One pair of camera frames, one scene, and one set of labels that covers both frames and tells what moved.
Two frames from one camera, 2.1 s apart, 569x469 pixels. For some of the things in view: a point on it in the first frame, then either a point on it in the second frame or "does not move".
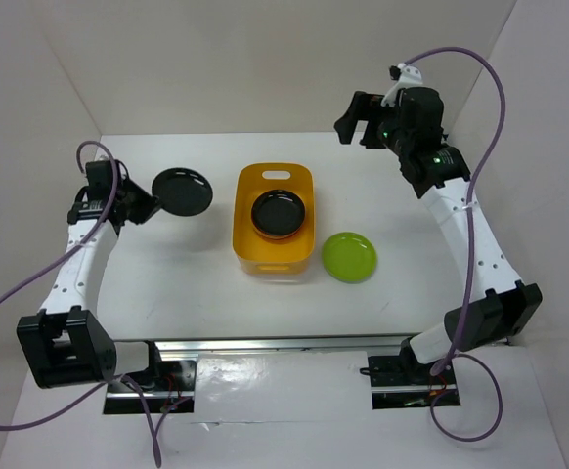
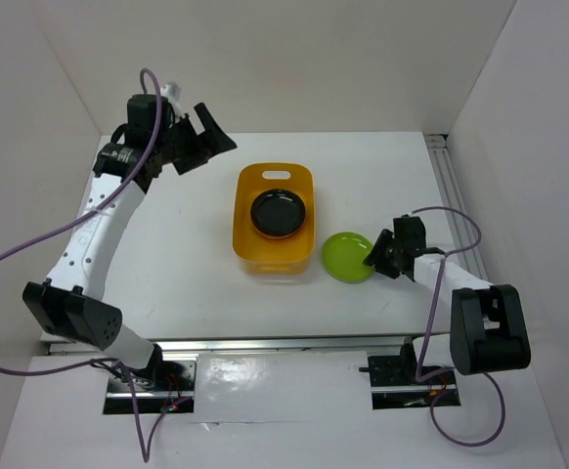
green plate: (349, 257) does not move
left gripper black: (149, 201) to (211, 142)
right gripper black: (363, 106) to (375, 257)
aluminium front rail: (337, 345) does not move
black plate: (183, 191) to (278, 212)
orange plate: (277, 236) does not move
